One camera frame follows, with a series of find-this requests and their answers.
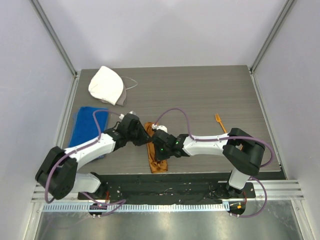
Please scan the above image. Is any orange satin napkin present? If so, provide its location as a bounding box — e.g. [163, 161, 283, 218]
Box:
[144, 122, 168, 174]

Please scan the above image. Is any left aluminium frame post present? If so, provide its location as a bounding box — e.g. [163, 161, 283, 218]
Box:
[29, 0, 79, 77]

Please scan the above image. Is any blue towel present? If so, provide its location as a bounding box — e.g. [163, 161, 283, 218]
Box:
[68, 106, 109, 156]

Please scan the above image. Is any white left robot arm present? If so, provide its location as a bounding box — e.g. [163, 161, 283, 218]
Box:
[35, 112, 152, 204]

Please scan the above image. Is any orange plastic fork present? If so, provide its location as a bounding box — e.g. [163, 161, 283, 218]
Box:
[215, 113, 227, 133]

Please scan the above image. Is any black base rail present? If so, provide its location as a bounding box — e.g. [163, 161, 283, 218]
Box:
[90, 173, 256, 205]

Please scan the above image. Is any aluminium frame post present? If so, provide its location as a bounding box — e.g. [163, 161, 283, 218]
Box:
[29, 0, 79, 77]
[249, 0, 298, 74]

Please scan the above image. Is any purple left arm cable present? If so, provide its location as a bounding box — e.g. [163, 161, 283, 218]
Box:
[44, 109, 128, 218]

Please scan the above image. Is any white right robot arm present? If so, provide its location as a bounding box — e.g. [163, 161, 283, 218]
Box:
[151, 127, 266, 198]

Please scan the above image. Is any white slotted cable duct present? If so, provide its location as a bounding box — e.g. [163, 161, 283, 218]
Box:
[42, 202, 230, 213]

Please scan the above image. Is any right aluminium frame post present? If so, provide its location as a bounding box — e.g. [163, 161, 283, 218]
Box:
[249, 0, 298, 74]

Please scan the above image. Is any white cloth cap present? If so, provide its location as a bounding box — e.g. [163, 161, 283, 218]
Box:
[88, 66, 127, 106]

